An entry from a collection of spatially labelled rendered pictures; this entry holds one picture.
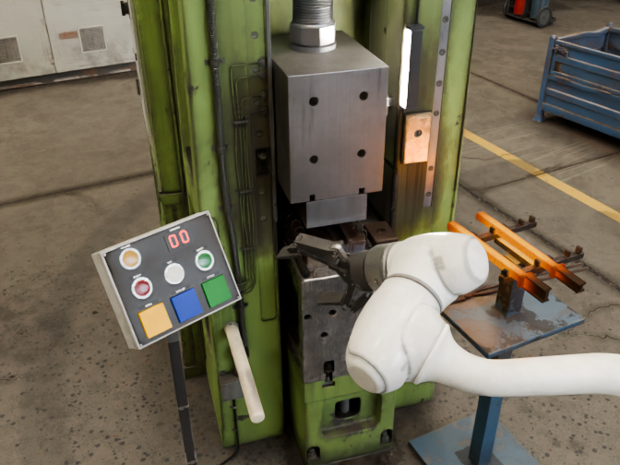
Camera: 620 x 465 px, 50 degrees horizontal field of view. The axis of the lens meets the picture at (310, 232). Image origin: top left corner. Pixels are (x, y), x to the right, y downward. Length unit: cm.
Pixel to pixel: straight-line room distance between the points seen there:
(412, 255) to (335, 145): 96
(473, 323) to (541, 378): 121
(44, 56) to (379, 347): 636
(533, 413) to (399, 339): 215
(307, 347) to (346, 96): 87
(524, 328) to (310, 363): 72
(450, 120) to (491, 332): 71
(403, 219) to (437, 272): 134
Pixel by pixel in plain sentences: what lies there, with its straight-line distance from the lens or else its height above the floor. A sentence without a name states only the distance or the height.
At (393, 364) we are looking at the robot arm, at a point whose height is 150.
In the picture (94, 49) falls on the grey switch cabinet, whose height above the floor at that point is 29.
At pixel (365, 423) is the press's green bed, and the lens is 269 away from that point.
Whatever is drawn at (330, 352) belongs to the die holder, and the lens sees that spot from 233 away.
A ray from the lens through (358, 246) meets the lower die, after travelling 217.
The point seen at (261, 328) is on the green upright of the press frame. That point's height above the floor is 59.
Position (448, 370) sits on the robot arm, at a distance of 99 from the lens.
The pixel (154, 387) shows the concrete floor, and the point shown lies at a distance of 313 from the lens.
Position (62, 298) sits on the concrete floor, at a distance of 380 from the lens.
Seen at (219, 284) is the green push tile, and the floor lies 102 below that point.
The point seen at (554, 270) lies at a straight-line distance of 206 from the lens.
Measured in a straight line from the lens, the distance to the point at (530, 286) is 199.
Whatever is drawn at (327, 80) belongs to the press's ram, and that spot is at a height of 154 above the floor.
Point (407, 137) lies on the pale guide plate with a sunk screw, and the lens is 219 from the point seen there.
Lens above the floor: 214
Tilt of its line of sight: 31 degrees down
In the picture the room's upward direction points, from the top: straight up
